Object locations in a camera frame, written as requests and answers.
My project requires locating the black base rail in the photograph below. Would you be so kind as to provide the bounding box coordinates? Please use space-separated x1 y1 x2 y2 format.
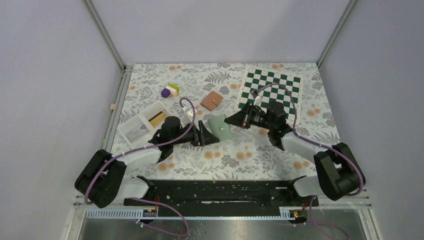
123 179 319 216

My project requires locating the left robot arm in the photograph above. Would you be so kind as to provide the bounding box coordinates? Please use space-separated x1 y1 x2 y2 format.
74 116 220 208

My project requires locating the perforated metal strip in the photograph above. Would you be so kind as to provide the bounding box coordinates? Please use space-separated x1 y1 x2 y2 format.
85 207 303 221

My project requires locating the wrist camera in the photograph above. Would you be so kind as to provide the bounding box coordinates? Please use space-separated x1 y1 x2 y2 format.
250 89 262 106
184 107 196 123

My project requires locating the controller board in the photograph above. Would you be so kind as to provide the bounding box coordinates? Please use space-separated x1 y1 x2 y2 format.
142 208 158 218
289 209 308 219

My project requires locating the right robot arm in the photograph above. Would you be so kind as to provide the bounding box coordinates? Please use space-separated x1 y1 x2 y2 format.
224 101 366 201

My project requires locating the lime green toy block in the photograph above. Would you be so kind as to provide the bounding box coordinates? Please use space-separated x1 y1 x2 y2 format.
168 83 180 93

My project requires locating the aluminium frame post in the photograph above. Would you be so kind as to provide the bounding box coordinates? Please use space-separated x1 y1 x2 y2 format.
82 0 126 72
316 0 358 69

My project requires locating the brown leather wallet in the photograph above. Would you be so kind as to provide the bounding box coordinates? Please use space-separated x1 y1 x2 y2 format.
200 91 223 111

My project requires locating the cream toy block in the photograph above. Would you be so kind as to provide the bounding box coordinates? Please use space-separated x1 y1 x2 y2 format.
165 85 178 97

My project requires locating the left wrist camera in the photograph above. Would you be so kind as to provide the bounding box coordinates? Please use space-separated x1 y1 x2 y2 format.
184 107 196 123

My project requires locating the left controller board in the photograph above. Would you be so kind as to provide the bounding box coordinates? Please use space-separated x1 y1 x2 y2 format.
142 208 158 218

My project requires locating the right controller board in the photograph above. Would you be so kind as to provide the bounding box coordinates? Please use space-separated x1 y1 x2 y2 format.
289 209 308 219

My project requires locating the grey card in tray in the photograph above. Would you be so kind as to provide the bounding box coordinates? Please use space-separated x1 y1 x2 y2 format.
126 124 148 143

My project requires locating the green card holder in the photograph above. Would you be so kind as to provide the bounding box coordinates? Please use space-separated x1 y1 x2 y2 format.
207 114 233 142

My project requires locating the floral table cloth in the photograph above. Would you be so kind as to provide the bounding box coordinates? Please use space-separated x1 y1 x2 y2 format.
119 63 340 180

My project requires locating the right aluminium frame post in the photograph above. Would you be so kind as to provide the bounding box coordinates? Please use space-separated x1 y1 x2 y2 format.
316 0 358 69

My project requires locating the gold card in tray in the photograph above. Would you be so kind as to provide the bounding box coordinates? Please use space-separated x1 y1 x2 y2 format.
148 111 167 128

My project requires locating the purple toy block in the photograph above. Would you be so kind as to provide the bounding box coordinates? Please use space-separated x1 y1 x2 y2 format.
161 88 172 99

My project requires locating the green white chess mat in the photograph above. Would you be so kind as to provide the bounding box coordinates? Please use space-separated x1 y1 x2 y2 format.
234 66 305 126

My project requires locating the clear plastic divided tray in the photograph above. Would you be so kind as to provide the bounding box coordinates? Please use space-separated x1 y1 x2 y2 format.
117 101 175 149

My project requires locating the left aluminium frame post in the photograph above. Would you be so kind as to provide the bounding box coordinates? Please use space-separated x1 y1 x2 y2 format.
82 0 126 72

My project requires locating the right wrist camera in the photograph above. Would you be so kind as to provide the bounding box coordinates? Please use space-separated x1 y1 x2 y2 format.
250 89 262 106

